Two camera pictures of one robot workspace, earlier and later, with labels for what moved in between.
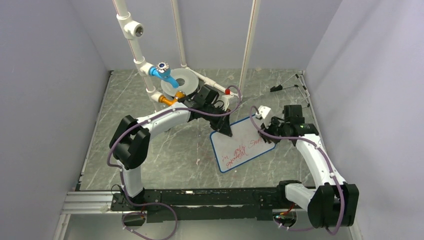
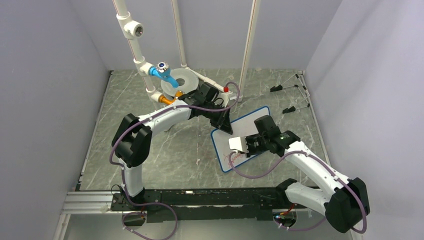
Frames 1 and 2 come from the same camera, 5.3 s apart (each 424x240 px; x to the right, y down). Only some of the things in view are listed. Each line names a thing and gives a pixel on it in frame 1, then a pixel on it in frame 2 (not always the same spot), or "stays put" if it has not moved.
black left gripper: (224, 126) stays put
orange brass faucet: (179, 94) stays put
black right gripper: (268, 130) to (250, 152)
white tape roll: (191, 79) stays put
